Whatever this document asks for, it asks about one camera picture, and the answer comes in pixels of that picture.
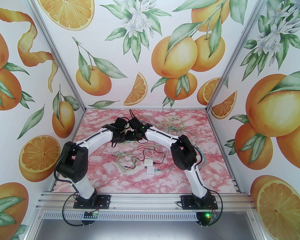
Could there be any perforated metal strip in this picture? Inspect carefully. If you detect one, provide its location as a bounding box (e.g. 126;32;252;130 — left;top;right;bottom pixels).
39;210;249;221

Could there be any black round controller with led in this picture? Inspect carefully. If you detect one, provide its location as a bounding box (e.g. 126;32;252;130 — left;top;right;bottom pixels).
198;212;212;227

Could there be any yellow-green usb cable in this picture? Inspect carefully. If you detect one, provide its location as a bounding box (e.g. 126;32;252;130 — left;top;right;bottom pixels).
116;151;141;175

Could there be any green multi-head charging cable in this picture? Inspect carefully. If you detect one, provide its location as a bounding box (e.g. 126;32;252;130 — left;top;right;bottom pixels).
154;116;200;153

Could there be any teal multi-head charging cable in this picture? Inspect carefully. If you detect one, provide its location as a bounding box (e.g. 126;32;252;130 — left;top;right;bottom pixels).
155;146;208;173

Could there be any aluminium frame rail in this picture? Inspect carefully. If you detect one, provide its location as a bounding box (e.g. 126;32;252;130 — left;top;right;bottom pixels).
35;191;258;212

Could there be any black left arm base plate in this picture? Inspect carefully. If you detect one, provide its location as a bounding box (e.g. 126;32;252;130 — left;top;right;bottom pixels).
73;194;111;209

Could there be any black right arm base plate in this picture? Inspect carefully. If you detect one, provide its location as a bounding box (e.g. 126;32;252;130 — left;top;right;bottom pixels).
180;195;218;210

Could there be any black base power cable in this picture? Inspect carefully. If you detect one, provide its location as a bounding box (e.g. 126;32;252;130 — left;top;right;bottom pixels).
61;193;100;227
196;193;224;227

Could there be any aluminium corner post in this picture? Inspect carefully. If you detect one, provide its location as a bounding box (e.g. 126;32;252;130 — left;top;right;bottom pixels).
205;0;266;113
29;0;87;113

